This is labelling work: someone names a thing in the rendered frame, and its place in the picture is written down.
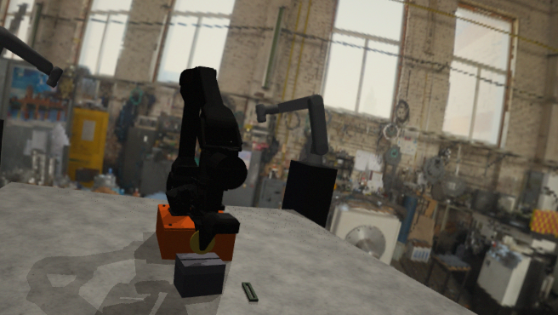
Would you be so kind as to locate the gold coin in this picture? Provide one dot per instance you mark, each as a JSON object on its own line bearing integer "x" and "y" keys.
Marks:
{"x": 194, "y": 243}

